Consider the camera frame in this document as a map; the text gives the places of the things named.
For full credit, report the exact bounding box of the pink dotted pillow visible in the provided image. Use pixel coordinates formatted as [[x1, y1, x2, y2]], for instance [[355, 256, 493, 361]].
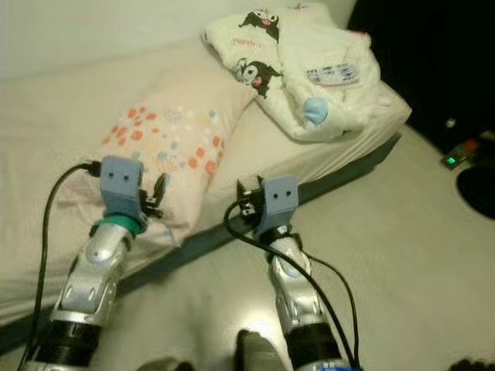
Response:
[[65, 77, 261, 249]]

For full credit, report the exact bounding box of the bed with cream sheet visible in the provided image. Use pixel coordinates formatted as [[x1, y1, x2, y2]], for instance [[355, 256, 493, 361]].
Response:
[[0, 43, 413, 326]]

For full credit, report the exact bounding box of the grey right robot leg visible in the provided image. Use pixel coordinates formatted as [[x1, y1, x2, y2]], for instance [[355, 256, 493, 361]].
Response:
[[235, 330, 292, 371]]

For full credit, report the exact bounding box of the grey robot leg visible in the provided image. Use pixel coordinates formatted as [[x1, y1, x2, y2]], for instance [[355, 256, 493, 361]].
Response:
[[235, 330, 292, 371], [138, 356, 195, 371]]

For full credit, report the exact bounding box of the grey left robot leg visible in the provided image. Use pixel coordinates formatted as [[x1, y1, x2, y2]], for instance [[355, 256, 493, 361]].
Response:
[[138, 356, 195, 371]]

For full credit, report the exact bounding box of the device with green light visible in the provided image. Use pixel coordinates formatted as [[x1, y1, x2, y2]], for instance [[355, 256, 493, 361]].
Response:
[[440, 138, 483, 170]]

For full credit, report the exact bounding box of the black round base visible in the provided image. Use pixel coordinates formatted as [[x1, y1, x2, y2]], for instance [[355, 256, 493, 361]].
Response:
[[454, 165, 495, 210]]

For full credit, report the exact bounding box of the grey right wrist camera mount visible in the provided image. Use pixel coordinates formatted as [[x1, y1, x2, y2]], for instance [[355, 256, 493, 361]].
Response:
[[258, 174, 301, 236]]

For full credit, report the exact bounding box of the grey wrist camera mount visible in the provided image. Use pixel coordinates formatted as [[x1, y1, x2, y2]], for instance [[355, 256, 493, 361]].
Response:
[[100, 155, 145, 222], [258, 174, 301, 236]]

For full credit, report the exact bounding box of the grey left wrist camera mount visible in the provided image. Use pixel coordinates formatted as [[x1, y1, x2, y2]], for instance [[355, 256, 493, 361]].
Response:
[[100, 155, 145, 222]]

